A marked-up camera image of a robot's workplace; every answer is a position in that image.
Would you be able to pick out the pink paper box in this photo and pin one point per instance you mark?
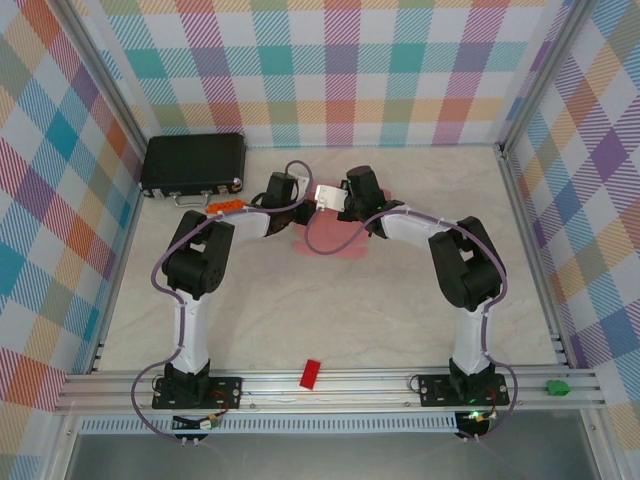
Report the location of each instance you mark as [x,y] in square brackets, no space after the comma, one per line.
[332,232]

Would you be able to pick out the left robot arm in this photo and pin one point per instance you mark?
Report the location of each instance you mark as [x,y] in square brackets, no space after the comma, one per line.
[195,260]

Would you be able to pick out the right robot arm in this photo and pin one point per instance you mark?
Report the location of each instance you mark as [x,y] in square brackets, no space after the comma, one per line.
[465,270]

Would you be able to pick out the orange plastic toy part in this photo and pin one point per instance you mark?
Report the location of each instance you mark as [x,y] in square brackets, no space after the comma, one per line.
[225,206]

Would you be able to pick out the black briefcase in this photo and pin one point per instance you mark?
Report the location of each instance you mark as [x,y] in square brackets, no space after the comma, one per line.
[192,160]

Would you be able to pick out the red rectangular block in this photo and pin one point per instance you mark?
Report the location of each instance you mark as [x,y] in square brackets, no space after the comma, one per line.
[310,373]

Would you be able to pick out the grey metal plate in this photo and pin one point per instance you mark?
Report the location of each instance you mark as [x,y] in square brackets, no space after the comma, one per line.
[325,457]

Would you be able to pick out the green plastic block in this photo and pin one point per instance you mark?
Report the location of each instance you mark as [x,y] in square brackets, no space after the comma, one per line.
[557,388]

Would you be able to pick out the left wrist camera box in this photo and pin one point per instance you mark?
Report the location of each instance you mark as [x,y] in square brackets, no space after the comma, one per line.
[302,178]

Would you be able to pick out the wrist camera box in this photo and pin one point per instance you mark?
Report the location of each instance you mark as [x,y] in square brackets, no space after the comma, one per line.
[302,178]
[331,196]

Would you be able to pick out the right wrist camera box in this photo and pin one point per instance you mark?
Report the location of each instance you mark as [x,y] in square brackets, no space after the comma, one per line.
[331,196]

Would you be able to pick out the narrow aluminium side rail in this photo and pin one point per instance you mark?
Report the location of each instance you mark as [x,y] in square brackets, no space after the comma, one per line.
[534,250]
[131,225]

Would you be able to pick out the wide aluminium rail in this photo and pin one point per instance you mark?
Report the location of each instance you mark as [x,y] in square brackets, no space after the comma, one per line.
[350,392]

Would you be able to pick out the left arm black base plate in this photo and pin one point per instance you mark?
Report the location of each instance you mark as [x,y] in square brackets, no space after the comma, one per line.
[227,392]

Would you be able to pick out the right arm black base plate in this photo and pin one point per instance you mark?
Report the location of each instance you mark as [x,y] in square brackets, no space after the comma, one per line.
[435,390]

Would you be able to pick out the aluminium frame post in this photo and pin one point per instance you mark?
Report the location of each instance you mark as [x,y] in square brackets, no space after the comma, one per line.
[106,70]
[544,70]

